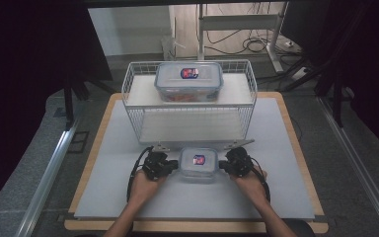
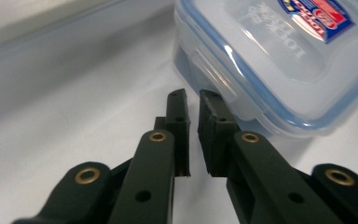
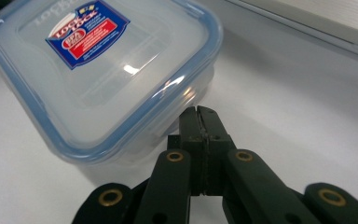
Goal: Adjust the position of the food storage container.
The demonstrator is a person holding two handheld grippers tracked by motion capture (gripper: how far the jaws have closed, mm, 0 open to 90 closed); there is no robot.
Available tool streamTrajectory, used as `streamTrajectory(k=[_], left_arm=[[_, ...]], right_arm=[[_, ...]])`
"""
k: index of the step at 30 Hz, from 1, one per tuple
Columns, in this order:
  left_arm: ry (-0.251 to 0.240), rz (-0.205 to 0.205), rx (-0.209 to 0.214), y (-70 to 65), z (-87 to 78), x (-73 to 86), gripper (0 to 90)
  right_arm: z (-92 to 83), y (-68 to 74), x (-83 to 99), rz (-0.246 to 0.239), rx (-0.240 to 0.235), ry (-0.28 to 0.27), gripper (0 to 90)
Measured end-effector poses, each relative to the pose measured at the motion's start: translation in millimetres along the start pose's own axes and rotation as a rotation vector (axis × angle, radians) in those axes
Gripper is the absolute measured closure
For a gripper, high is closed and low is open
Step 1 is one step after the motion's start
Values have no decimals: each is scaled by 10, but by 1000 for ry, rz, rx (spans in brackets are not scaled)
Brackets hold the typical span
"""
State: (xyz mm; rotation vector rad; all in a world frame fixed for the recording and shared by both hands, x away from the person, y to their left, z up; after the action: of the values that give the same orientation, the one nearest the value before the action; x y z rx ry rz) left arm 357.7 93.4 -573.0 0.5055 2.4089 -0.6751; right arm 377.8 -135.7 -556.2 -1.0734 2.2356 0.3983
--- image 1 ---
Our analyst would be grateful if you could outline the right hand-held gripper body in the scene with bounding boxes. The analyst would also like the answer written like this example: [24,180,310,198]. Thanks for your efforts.
[224,138,256,178]

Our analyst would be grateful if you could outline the dark curtain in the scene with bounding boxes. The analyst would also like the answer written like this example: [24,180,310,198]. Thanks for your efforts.
[280,0,379,159]
[0,0,113,218]

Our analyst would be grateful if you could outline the black metal stand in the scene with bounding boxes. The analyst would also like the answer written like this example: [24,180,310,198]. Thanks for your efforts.
[62,73,114,130]
[275,48,347,128]

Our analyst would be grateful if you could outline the person's left hand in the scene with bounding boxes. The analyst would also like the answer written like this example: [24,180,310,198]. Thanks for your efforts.
[128,169,168,205]

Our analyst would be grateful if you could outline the white wire rack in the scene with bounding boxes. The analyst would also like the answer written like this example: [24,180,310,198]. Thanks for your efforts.
[120,58,259,146]

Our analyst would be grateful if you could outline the large clear plastic food container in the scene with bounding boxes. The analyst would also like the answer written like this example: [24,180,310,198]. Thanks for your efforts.
[153,61,225,103]

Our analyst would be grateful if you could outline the person's right hand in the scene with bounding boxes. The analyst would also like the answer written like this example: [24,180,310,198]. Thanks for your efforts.
[229,165,268,205]

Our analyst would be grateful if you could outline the white power strip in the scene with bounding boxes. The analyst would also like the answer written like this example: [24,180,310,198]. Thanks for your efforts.
[289,66,308,82]

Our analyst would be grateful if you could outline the small clear plastic food container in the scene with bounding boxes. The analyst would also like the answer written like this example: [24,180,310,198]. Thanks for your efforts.
[178,146,220,184]

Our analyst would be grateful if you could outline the white metal desk frame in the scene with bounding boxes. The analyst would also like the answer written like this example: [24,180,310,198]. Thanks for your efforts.
[196,2,285,74]

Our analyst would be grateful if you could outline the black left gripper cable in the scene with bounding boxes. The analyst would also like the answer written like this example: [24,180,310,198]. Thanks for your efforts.
[125,145,154,203]

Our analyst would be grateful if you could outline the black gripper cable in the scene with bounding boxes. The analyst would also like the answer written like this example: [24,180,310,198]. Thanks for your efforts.
[250,157,271,203]
[125,145,154,203]

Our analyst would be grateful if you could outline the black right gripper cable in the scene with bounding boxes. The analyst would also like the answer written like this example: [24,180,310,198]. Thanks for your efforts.
[250,157,271,203]

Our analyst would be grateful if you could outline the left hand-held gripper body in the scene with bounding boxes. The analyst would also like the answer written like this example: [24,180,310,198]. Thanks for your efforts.
[141,142,173,182]

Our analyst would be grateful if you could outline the aluminium rail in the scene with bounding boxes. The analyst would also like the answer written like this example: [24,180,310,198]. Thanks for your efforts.
[318,95,379,233]
[14,120,81,237]

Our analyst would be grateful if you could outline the black floor cables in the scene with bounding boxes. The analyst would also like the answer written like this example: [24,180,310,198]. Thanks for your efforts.
[205,29,302,57]

